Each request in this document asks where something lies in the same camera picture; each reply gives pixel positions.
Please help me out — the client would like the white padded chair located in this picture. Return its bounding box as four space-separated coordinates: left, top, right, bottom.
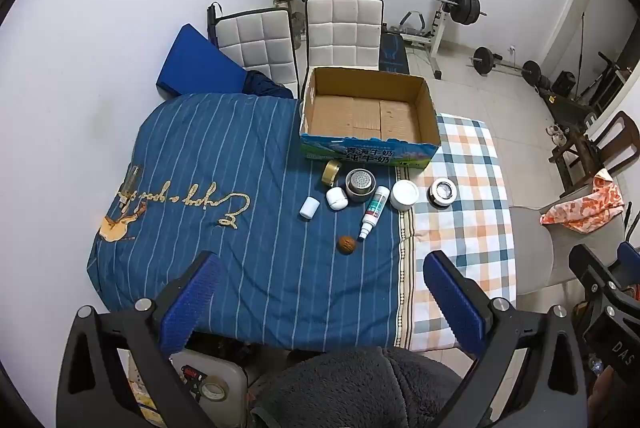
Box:
304 0 385 72
216 7 300 98

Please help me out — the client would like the small glass bottle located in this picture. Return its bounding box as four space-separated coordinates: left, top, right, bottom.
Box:
120 164 143 209

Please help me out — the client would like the wide white jar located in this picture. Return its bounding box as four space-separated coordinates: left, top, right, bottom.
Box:
390 179 420 212

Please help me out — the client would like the tape roll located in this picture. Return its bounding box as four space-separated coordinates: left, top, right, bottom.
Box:
321 159 343 185

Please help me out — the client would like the white printed paper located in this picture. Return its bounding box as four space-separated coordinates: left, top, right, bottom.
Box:
120 348 156 424

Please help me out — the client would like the blue striped blanket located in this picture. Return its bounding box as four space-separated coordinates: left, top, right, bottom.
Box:
86 92 418 353

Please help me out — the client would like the white weight bench rack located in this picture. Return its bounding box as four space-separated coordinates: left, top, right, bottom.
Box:
320 0 466 82

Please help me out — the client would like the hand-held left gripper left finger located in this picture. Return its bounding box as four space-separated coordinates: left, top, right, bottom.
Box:
56 251 223 428

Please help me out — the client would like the dark blue cloth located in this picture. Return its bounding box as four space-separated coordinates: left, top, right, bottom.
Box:
242 69 295 100

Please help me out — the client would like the plaid bed sheet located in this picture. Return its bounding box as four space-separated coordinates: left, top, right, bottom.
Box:
395 112 517 353

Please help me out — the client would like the white plastic container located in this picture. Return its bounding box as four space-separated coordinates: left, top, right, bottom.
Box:
170 348 248 428

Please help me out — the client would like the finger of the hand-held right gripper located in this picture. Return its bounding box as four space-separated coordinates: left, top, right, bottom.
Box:
569 244 622 306
615 241 640 290

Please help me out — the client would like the grey fleece clothing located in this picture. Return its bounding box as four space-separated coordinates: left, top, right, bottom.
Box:
250 347 463 428

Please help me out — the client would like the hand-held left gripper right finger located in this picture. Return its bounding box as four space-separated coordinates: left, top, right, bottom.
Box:
423 250 590 428

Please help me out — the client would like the grey chair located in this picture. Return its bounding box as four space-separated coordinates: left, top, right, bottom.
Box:
509 203 626 299

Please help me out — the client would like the dark wooden chair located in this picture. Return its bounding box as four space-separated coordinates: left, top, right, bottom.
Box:
547 111 640 194

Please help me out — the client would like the white spray bottle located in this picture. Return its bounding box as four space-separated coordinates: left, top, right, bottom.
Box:
357 186 391 241

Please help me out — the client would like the orange patterned cloth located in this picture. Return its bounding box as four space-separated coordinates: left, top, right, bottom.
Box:
540 168 626 234

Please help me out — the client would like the metal strainer cup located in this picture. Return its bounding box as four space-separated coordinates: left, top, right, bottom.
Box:
344 168 377 205

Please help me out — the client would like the short barbell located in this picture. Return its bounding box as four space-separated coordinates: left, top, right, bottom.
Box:
470 47 543 86

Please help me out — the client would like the blue foam mat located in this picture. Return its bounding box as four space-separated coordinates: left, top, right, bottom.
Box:
156 24 247 99

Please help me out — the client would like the small white jar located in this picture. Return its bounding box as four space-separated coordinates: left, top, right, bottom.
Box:
325 187 349 212

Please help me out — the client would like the printed cardboard box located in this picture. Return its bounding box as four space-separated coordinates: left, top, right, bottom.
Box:
299 66 442 170

